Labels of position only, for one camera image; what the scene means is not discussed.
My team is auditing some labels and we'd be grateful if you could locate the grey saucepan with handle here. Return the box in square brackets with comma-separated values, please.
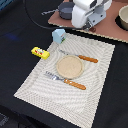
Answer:
[41, 1, 76, 20]

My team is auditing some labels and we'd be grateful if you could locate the beige round plate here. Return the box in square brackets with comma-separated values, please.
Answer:
[56, 55, 84, 79]

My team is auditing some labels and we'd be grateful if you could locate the beige bowl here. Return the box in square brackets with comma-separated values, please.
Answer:
[119, 5, 128, 30]

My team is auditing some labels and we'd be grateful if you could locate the fork with wooden handle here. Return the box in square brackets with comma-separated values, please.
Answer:
[45, 71, 86, 90]

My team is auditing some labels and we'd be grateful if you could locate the yellow butter box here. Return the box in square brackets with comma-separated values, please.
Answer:
[31, 47, 50, 60]

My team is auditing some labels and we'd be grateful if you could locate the knife with wooden handle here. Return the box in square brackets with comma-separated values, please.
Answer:
[59, 50, 98, 63]

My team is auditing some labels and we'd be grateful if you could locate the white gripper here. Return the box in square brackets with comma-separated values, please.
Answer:
[71, 0, 112, 31]

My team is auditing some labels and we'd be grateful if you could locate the brown sausage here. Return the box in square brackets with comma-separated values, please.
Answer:
[89, 27, 96, 33]

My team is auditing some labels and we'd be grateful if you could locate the white woven placemat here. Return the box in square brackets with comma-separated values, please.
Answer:
[14, 33, 115, 128]

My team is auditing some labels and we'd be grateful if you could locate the white milk carton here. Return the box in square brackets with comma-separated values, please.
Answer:
[52, 29, 66, 44]

